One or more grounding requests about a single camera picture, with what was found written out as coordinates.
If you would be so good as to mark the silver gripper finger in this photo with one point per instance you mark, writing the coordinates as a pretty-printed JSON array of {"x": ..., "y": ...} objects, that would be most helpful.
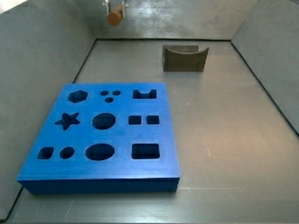
[
  {"x": 107, "y": 5},
  {"x": 125, "y": 3}
]

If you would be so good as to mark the brown wooden cylinder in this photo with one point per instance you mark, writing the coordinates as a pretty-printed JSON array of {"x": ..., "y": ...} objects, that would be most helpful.
[{"x": 115, "y": 15}]

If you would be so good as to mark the dark grey cradle stand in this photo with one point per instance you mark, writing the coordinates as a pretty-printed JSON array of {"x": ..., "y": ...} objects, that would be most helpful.
[{"x": 185, "y": 58}]

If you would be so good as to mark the blue foam shape-sorter block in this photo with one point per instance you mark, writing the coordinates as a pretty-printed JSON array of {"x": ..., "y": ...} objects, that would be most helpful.
[{"x": 106, "y": 142}]

